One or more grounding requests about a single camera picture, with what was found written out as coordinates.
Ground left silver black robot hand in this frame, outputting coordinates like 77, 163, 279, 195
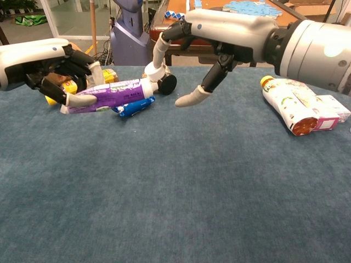
0, 38, 106, 107

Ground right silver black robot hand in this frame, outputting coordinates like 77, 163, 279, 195
152, 9, 278, 108

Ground purple white tube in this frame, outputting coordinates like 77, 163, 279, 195
60, 62, 167, 115

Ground dark wooden furniture leg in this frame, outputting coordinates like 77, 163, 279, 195
0, 26, 10, 46

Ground blue white puzzle pieces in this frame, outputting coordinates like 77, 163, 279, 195
222, 0, 280, 19

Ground green bag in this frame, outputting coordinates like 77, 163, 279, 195
15, 15, 48, 27

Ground green potted plant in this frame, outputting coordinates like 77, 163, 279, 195
0, 0, 38, 14

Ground blue white snake cube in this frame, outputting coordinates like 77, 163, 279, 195
163, 10, 187, 20

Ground brown mahjong table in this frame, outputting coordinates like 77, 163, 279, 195
149, 0, 329, 68

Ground wooden pole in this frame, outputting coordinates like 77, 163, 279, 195
89, 0, 98, 55

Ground cardboard box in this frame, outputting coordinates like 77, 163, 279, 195
285, 0, 337, 22

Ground round glass jar black lid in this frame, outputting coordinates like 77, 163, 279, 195
141, 64, 178, 96

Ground white label juice bottle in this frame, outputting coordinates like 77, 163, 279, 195
259, 75, 319, 136

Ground yellow label tea bottle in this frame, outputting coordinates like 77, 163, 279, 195
45, 68, 120, 106

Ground blue grey machine base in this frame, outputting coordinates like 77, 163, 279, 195
110, 0, 151, 66

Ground blue cookie packet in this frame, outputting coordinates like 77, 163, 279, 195
111, 96, 156, 118

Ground small white purple box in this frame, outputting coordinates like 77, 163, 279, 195
315, 94, 351, 123

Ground pink white carton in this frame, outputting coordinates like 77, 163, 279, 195
285, 76, 341, 132

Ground blue felt table mat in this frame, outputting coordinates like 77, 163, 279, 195
0, 65, 351, 263

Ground white door frame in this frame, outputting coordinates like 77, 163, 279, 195
41, 0, 110, 41

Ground black cable bundle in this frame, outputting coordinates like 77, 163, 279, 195
89, 41, 113, 66

